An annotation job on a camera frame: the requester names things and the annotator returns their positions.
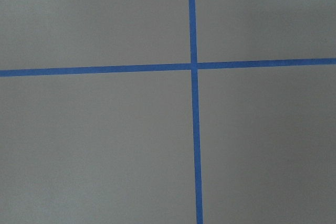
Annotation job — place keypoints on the blue tape strip lengthwise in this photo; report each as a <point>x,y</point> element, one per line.
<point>195,112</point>

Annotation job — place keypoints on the blue tape strip crosswise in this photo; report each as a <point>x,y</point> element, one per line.
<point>167,67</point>

